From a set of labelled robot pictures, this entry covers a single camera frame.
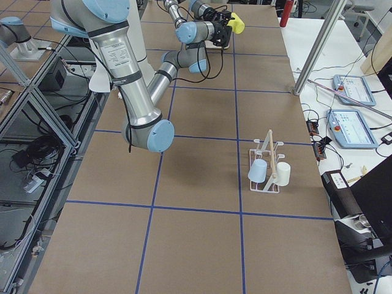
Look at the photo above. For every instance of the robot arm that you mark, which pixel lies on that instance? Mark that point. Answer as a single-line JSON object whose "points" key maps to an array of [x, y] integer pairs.
{"points": [[186, 9], [113, 28]]}

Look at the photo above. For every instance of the black monitor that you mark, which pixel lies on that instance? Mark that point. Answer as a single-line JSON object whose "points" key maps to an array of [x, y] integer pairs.
{"points": [[373, 195]]}

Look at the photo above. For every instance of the teach pendant tablet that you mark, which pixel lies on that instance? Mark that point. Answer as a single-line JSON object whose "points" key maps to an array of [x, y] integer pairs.
{"points": [[354, 87], [350, 130]]}

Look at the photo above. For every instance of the far teach pendant tablet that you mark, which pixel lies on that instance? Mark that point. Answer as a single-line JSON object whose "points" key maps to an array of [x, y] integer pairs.
{"points": [[354, 87]]}

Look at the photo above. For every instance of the aluminium frame post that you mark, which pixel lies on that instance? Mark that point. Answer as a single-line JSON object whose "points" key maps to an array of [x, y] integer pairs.
{"points": [[323, 35]]}

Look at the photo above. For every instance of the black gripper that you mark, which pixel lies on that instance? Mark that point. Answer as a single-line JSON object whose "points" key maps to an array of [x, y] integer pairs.
{"points": [[208, 13], [218, 29]]}

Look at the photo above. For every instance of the white wire cup rack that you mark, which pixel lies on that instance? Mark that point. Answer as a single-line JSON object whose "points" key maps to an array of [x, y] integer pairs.
{"points": [[267, 170]]}

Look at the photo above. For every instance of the pale cream plastic cup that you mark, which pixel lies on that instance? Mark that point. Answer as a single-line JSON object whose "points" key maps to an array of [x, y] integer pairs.
{"points": [[283, 173]]}

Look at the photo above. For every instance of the metal reacher grabber stick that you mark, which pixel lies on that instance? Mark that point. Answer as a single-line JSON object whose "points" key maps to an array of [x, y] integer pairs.
{"points": [[339, 94]]}

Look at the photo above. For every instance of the red bottle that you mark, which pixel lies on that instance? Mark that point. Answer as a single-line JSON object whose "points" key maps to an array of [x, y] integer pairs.
{"points": [[286, 13]]}

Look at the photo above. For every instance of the black box device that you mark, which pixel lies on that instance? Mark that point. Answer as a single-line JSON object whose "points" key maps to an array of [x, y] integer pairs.
{"points": [[342, 201]]}

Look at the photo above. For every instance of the near teach pendant tablet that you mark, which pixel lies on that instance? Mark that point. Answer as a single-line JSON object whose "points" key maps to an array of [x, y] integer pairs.
{"points": [[350, 130]]}

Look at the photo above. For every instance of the yellow plastic cup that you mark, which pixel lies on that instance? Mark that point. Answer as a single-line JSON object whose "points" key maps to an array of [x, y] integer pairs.
{"points": [[236, 23]]}

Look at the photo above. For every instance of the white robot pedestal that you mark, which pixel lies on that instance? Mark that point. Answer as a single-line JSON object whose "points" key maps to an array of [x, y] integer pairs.
{"points": [[135, 36]]}

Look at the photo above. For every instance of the cream serving tray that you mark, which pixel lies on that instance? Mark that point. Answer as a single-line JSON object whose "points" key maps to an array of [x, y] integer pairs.
{"points": [[210, 45]]}

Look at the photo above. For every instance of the light blue plastic cup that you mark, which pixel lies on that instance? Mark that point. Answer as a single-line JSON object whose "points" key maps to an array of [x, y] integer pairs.
{"points": [[257, 171]]}

